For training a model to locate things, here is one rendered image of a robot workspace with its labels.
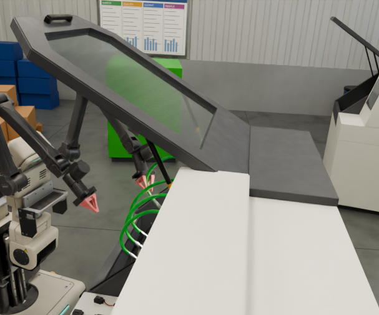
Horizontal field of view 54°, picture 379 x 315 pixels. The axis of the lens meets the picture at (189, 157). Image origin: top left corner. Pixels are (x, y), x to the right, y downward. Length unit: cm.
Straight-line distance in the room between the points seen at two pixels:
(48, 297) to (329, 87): 702
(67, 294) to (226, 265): 197
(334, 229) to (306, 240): 12
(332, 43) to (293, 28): 84
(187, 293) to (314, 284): 32
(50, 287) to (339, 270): 209
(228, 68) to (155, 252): 734
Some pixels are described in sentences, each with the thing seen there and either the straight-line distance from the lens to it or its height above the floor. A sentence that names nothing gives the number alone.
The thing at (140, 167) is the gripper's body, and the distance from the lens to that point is 183.
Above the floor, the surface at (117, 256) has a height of 95.
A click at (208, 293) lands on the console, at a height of 155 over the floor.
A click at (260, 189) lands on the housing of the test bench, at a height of 150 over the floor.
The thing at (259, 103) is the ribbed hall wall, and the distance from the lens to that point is 822.
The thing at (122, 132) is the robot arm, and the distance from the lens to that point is 191.
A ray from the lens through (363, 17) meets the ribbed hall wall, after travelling 846.
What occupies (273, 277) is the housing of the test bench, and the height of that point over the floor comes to 147.
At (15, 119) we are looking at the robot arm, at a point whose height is 156.
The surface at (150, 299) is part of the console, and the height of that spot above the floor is 155.
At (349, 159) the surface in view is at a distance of 432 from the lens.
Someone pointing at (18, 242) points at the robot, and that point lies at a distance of 224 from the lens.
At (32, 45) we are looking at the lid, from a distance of 128.
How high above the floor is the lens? 203
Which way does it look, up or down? 22 degrees down
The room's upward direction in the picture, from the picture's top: 3 degrees clockwise
